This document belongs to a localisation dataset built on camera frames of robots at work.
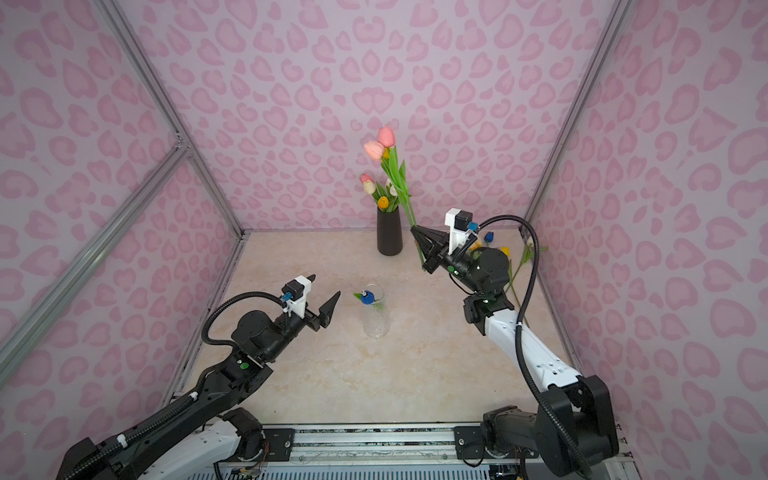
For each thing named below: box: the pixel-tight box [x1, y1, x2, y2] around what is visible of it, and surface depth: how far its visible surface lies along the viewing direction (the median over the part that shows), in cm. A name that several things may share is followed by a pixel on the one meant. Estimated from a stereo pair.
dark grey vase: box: [377, 206, 403, 257], surface depth 110 cm
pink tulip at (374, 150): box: [364, 140, 417, 228], surface depth 61 cm
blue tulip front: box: [353, 290, 376, 305], surface depth 73 cm
